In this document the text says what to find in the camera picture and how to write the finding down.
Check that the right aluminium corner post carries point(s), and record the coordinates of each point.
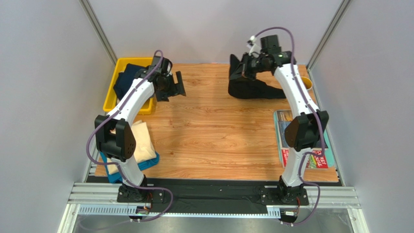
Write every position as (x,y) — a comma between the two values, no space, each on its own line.
(343,7)

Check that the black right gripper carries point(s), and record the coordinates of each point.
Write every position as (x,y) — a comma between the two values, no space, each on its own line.
(245,64)

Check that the dark blue book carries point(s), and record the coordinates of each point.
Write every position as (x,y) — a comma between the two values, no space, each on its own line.
(299,133)

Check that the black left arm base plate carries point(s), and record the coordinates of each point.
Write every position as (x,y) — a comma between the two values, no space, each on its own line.
(128,194)

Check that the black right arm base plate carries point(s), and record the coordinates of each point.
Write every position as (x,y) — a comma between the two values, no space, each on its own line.
(280,195)

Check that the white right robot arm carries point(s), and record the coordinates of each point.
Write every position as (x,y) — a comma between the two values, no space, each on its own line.
(300,102)

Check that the aluminium corner post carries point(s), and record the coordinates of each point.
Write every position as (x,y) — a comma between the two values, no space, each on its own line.
(90,13)
(343,7)

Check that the yellow rimmed mug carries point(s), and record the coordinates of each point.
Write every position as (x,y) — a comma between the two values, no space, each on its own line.
(307,83)

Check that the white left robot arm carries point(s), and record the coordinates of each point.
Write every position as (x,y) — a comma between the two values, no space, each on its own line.
(113,132)

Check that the navy blue folded shirt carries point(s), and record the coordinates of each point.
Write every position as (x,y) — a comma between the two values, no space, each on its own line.
(125,79)

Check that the black t shirt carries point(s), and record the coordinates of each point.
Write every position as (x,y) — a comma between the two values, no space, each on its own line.
(254,89)

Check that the yellow plastic bin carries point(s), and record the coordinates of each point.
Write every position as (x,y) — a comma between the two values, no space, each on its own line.
(111,99)

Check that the left aluminium corner post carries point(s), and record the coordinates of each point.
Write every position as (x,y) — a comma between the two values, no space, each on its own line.
(90,13)

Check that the red illustrated book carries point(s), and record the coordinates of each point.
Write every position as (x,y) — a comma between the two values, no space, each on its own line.
(314,162)

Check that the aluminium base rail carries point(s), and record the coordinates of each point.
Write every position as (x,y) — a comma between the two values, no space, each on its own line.
(99,199)

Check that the cream folded shirt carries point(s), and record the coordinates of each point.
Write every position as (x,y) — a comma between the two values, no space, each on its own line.
(144,147)

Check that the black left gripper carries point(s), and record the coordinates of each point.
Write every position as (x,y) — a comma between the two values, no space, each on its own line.
(179,88)

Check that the teal folded shirt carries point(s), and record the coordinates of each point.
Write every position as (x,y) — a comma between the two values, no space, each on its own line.
(116,177)

